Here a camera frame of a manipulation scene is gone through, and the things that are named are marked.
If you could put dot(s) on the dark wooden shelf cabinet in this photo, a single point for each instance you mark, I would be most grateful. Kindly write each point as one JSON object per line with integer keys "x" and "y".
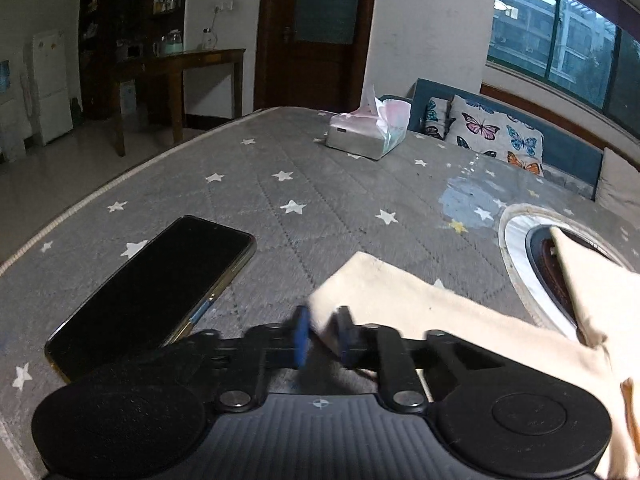
{"x": 107, "y": 20}

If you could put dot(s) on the dark wooden table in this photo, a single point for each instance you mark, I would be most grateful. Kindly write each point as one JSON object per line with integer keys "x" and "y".
{"x": 170, "y": 62}

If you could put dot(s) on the large window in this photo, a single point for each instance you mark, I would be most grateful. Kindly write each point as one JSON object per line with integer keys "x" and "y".
{"x": 570, "y": 45}

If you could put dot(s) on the glass kettle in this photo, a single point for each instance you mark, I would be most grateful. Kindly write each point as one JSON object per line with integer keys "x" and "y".
{"x": 169, "y": 44}

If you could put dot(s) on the cream cloth garment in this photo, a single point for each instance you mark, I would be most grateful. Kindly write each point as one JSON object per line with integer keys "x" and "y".
{"x": 450, "y": 310}

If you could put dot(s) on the soft tissue pack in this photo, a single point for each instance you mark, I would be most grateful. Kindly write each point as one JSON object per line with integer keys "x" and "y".
{"x": 361, "y": 136}

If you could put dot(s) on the grey star print bed cover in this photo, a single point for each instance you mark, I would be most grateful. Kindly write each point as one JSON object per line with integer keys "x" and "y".
{"x": 310, "y": 185}

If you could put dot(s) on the white refrigerator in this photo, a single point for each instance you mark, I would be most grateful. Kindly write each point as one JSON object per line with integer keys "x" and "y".
{"x": 50, "y": 90}

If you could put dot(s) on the large butterfly print pillow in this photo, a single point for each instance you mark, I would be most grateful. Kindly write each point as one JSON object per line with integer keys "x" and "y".
{"x": 492, "y": 132}

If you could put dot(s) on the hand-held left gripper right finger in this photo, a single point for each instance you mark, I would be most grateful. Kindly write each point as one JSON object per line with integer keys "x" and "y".
{"x": 345, "y": 336}

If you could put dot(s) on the dark wooden door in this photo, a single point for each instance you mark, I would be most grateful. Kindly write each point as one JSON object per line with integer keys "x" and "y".
{"x": 310, "y": 70}

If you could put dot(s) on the black smartphone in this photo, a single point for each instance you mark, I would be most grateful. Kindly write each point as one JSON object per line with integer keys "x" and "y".
{"x": 150, "y": 285}

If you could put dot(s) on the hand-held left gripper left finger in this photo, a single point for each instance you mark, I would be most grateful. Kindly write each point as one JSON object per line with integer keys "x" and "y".
{"x": 301, "y": 337}

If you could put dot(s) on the small butterfly print pillow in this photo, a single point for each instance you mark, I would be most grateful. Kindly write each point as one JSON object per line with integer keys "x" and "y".
{"x": 435, "y": 117}

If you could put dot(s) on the small white appliance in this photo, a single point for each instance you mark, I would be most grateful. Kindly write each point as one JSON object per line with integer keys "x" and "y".
{"x": 208, "y": 40}

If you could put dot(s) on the blue sofa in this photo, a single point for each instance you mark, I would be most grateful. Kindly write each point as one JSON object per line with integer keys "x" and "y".
{"x": 570, "y": 152}

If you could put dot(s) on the beige cushion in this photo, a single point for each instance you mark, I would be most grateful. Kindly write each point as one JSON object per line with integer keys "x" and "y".
{"x": 620, "y": 182}

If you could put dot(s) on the white wall socket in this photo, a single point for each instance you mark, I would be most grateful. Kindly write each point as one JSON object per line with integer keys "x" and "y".
{"x": 224, "y": 7}

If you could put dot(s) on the water dispenser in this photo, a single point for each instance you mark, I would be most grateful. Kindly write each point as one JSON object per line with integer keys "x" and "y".
{"x": 9, "y": 110}

